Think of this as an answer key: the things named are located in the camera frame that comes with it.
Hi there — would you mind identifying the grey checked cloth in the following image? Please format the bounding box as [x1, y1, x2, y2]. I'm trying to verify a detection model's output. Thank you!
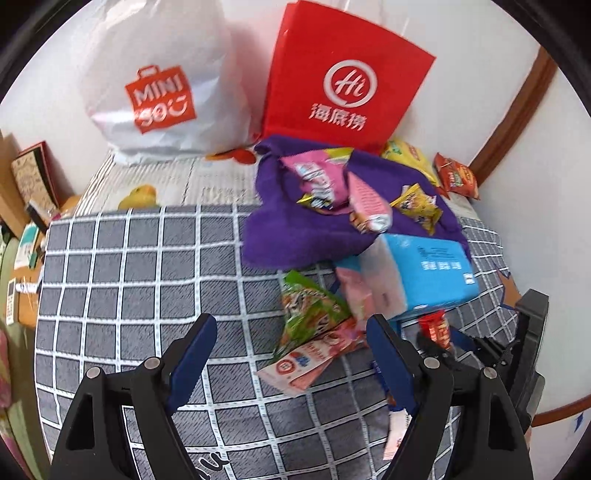
[33, 203, 520, 480]

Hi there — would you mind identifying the pale pink snowflake packet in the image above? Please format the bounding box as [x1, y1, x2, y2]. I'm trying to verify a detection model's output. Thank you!
[256, 318, 370, 395]

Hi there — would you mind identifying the orange chips bag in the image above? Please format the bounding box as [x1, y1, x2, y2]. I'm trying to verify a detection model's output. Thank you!
[433, 153, 481, 200]

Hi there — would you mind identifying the pale pink snack packet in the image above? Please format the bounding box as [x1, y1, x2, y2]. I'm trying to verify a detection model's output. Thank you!
[335, 265, 384, 324]

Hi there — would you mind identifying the teal card box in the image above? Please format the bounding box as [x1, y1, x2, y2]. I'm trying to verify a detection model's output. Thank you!
[13, 222, 47, 273]

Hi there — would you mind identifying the yellow chips bag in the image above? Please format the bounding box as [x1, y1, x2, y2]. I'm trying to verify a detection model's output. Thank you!
[381, 138, 441, 185]

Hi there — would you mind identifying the yellow snack packet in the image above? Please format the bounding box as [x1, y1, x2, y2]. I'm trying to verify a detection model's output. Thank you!
[390, 183, 444, 234]

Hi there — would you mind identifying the white red snack packet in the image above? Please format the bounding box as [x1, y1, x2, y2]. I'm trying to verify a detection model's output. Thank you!
[383, 406, 414, 462]

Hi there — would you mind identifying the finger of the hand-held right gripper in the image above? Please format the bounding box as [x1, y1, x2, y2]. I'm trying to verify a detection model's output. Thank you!
[450, 327, 476, 354]
[416, 333, 509, 370]

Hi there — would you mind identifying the wooden baseboard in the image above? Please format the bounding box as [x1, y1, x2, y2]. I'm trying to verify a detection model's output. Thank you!
[531, 396, 589, 428]

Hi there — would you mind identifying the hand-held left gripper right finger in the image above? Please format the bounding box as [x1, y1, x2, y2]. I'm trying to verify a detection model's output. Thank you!
[367, 315, 534, 480]

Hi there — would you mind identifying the fruit print white sheet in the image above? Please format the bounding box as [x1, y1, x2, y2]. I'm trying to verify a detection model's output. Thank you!
[76, 145, 476, 217]

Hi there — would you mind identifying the small red snack packet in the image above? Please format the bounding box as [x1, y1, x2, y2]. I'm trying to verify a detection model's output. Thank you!
[418, 310, 451, 352]

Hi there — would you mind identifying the pink cartoon snack packet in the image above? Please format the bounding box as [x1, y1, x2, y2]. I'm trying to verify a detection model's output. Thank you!
[279, 147, 354, 215]

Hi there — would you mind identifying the brown patterned book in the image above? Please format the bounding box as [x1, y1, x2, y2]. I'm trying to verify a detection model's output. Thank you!
[10, 141, 63, 213]

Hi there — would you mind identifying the red paper bag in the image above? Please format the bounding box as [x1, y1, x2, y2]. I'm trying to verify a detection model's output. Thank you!
[259, 0, 437, 155]

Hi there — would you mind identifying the blue tissue pack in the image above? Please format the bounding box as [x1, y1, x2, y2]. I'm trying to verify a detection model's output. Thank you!
[335, 233, 481, 321]

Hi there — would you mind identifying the purple towel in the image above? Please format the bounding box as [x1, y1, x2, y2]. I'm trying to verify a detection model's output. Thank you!
[241, 135, 472, 271]

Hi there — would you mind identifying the green snack packet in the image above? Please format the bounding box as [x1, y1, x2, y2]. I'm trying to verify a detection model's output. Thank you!
[272, 270, 354, 365]

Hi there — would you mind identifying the white plastic shopping bag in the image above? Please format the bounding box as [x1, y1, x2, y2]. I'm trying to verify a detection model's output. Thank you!
[76, 0, 266, 166]

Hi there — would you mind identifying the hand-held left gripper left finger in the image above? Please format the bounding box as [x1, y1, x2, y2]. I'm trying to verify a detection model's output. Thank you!
[48, 314, 218, 480]

